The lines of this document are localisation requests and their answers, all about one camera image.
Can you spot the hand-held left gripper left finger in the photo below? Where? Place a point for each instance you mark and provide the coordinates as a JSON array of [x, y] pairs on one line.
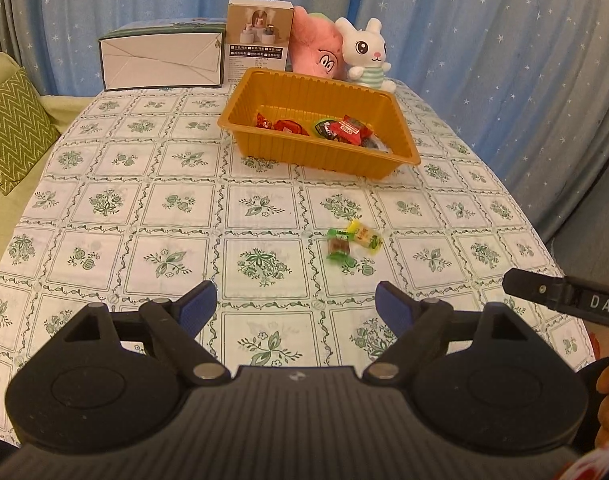
[[199, 305]]

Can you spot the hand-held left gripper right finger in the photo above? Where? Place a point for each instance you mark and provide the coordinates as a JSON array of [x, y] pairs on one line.
[[390, 306]]

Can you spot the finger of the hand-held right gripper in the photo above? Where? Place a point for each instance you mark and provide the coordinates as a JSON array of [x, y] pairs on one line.
[[574, 297]]

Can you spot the yellow candy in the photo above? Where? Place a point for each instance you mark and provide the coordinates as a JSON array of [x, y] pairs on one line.
[[365, 235]]

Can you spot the red snack packet white label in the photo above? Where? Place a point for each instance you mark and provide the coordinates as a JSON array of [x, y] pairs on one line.
[[353, 130]]

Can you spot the dark candy green rim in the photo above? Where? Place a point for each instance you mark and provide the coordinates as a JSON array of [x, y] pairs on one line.
[[324, 127]]

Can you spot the plain red snack packet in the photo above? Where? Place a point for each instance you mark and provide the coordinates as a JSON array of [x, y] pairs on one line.
[[290, 126]]

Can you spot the orange plastic tray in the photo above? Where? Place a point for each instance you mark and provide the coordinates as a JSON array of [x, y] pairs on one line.
[[264, 95]]

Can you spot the green floral tablecloth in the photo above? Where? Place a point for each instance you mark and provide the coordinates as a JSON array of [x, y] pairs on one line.
[[184, 185]]

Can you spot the red white printed cloth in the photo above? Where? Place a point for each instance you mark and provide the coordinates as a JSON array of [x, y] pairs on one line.
[[596, 467]]

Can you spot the white cardboard box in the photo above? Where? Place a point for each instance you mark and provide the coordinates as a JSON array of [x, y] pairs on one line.
[[159, 62]]

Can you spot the pale green sofa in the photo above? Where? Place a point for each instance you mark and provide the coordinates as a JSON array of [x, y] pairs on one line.
[[54, 105]]

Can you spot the white bunny plush toy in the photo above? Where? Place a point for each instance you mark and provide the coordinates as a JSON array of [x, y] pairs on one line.
[[364, 55]]

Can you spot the green zigzag pillow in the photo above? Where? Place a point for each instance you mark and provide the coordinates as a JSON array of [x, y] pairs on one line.
[[12, 130]]

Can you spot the beige printed product box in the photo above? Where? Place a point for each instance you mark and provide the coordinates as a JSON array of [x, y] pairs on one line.
[[257, 45]]

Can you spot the pink plush toy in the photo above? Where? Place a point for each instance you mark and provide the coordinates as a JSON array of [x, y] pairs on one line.
[[314, 45]]

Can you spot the blue star curtain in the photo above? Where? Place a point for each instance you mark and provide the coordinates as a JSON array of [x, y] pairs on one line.
[[484, 35]]

